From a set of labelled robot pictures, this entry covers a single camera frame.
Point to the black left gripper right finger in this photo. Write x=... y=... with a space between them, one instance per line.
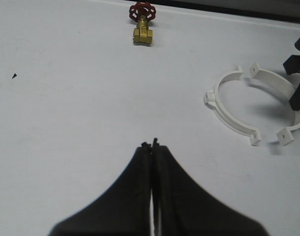
x=183 y=208

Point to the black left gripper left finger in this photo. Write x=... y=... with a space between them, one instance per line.
x=123 y=210

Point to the white half pipe clamp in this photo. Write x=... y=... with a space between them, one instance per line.
x=270 y=105
x=220 y=107

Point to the brass valve red handwheel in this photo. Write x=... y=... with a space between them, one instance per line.
x=142 y=13

